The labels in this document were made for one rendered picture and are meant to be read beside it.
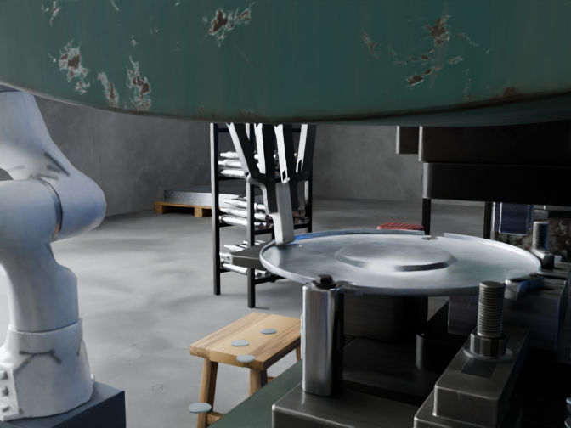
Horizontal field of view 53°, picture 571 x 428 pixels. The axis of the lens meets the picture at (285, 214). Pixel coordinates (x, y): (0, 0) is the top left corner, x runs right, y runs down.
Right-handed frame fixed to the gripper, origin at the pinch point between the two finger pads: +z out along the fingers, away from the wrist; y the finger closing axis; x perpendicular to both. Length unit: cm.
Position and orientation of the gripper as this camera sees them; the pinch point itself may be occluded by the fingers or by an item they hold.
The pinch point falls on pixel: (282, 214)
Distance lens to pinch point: 68.0
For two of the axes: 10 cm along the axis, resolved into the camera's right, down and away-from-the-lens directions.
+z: 1.0, 9.8, -1.7
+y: -9.5, 0.5, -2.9
